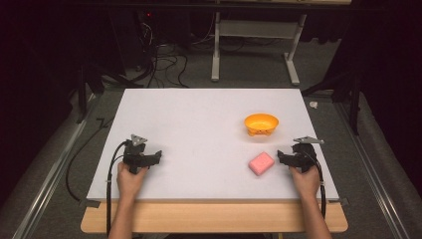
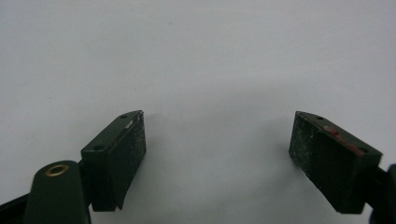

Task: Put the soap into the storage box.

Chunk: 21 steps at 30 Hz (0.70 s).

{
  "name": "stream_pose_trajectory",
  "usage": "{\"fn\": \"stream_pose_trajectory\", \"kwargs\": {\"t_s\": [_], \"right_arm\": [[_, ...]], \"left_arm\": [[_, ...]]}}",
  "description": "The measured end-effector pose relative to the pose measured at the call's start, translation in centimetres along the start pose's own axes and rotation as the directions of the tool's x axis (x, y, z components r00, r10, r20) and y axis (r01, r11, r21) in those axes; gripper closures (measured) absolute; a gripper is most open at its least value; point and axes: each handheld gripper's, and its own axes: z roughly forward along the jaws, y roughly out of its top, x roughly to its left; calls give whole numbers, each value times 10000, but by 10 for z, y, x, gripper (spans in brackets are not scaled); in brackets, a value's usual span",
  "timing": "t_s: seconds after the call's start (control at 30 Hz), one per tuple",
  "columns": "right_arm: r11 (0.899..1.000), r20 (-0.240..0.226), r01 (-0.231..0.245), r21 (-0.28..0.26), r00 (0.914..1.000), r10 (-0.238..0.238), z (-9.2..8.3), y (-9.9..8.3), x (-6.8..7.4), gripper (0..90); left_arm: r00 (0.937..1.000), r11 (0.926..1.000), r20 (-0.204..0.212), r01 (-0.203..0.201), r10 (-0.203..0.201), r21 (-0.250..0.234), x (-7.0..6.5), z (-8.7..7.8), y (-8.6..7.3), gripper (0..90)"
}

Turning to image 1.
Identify white metal stand frame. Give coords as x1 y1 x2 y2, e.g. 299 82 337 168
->
210 11 309 87

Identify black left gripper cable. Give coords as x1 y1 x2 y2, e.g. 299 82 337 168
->
105 140 129 237

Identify white table board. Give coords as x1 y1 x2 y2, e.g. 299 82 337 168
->
86 88 340 201

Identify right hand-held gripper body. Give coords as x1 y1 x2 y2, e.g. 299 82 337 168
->
289 135 325 174

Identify person's left hand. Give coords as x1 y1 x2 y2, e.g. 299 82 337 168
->
115 161 149 201

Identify black metal stand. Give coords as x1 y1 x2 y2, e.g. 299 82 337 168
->
75 62 144 124
301 71 363 136

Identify aluminium floor rail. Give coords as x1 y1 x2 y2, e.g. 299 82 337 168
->
333 102 412 239
12 96 98 239

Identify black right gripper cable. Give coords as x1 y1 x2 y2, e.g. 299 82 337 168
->
307 151 327 220

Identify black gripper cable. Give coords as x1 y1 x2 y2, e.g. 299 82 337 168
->
105 140 129 237
307 151 327 220

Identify wooden table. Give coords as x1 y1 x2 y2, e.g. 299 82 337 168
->
80 198 349 234

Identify person's right hand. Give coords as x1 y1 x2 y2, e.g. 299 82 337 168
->
289 164 321 201

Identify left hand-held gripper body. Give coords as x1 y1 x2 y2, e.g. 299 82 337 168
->
121 133 154 175

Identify black floor cables bundle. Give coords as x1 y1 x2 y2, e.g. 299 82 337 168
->
138 19 191 90

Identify black computer tower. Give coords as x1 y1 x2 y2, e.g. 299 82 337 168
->
108 9 157 75

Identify orange plastic bowl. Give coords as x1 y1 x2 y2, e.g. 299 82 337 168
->
244 113 280 137

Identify pink sponge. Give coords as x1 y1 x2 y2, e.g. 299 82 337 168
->
248 151 276 177

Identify black loose floor cable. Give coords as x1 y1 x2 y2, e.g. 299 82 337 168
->
65 117 114 202

